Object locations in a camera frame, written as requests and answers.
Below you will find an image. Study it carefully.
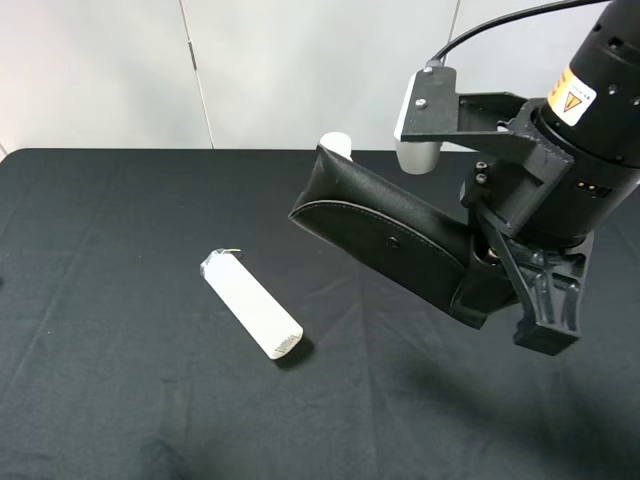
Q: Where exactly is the white milk bottle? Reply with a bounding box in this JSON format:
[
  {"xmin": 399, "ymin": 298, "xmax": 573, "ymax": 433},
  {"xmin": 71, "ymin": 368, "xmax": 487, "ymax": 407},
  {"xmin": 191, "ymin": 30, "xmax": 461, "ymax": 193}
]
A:
[{"xmin": 319, "ymin": 131, "xmax": 352, "ymax": 161}]

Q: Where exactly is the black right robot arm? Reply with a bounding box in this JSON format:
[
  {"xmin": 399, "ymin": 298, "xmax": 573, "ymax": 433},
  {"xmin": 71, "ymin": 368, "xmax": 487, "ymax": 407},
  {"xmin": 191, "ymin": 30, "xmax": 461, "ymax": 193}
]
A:
[{"xmin": 394, "ymin": 1, "xmax": 639, "ymax": 356}]

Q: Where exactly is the black camera cable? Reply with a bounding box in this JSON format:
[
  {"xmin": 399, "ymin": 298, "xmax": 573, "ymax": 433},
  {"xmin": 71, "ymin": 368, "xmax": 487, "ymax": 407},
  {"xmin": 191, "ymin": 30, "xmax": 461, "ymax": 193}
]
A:
[{"xmin": 424, "ymin": 0, "xmax": 614, "ymax": 69}]

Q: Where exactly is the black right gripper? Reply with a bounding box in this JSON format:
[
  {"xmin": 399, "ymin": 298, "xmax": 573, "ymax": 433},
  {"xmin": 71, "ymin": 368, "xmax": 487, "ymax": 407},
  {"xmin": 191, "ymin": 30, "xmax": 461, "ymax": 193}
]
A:
[{"xmin": 399, "ymin": 89, "xmax": 640, "ymax": 356}]

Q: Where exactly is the black tablecloth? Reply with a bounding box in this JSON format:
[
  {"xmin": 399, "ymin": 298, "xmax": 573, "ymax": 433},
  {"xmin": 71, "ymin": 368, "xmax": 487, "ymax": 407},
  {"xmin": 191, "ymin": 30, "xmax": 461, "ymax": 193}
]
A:
[{"xmin": 1, "ymin": 149, "xmax": 639, "ymax": 479}]

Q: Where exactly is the white rectangular tube box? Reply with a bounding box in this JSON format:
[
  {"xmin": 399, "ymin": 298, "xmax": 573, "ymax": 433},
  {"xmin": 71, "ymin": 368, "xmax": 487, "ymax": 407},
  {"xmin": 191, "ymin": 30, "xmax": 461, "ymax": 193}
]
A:
[{"xmin": 200, "ymin": 249, "xmax": 304, "ymax": 360}]

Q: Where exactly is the black leather glasses case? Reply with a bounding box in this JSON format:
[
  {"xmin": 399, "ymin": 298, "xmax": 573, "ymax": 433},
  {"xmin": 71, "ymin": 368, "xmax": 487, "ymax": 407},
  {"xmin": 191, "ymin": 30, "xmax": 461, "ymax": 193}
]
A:
[{"xmin": 289, "ymin": 144, "xmax": 472, "ymax": 323}]

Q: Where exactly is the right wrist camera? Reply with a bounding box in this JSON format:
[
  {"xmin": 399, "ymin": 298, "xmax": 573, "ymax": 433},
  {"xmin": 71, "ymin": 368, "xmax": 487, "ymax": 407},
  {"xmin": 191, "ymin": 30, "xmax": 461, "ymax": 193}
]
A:
[{"xmin": 394, "ymin": 60, "xmax": 459, "ymax": 175}]

